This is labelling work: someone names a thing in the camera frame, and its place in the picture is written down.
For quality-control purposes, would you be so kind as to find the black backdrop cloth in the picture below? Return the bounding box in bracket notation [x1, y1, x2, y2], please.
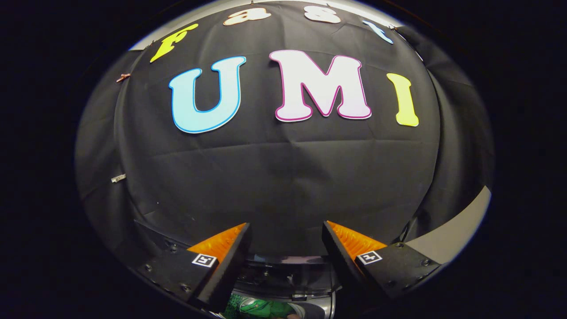
[74, 0, 494, 266]

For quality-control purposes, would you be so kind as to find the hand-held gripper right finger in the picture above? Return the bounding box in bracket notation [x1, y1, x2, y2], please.
[322, 220, 443, 303]

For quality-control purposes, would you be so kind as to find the green polo shirt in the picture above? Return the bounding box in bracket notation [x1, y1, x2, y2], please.
[224, 293, 306, 319]

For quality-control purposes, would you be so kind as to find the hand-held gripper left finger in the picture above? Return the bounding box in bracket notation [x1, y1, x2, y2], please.
[135, 222, 252, 313]

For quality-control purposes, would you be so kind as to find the dark washing machine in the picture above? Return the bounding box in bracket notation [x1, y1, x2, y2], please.
[133, 218, 339, 319]

